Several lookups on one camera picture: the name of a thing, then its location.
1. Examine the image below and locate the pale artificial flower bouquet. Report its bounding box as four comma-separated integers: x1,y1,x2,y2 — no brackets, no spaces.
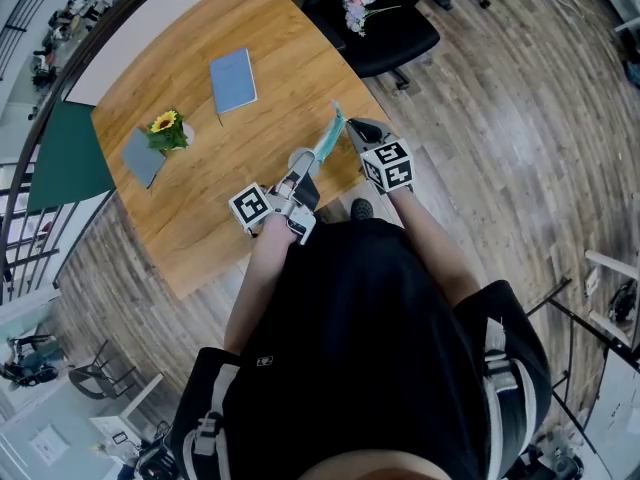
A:
339,0,404,38

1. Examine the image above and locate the light teal printed pouch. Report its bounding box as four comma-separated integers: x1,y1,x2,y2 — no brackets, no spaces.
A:
310,98,349,165

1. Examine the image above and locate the person's left forearm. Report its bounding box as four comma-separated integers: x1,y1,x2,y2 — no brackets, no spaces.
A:
223,212,291,354

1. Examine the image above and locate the person's right black shoe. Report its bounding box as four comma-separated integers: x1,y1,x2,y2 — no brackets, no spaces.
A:
349,197,375,224

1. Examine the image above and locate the white board panel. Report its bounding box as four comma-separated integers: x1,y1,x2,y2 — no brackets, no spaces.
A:
63,0,251,107

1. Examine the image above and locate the black metal chair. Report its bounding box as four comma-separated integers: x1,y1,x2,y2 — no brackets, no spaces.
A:
67,337,139,402

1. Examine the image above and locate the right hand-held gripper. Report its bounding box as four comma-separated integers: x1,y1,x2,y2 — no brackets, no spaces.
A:
345,116,416,196

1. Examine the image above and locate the person's black clothing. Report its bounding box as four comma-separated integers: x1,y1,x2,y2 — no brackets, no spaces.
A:
169,217,554,480

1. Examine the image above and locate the black metal stand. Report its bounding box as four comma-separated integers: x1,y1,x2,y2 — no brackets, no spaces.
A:
524,276,616,459

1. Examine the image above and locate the green board panel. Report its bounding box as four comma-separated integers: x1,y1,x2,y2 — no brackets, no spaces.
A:
27,98,117,213

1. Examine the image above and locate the grey notebook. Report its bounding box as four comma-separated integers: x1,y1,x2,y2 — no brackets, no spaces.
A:
119,127,168,190

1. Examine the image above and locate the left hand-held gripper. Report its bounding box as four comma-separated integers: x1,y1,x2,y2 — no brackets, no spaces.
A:
228,148,321,247

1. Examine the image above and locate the potted sunflower plant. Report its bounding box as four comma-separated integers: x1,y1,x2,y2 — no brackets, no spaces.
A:
144,109,196,153

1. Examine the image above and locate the blue notebook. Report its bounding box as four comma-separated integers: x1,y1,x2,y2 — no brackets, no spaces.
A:
208,47,259,116

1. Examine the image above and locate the person's right forearm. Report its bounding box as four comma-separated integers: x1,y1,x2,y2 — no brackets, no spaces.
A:
389,187,484,314

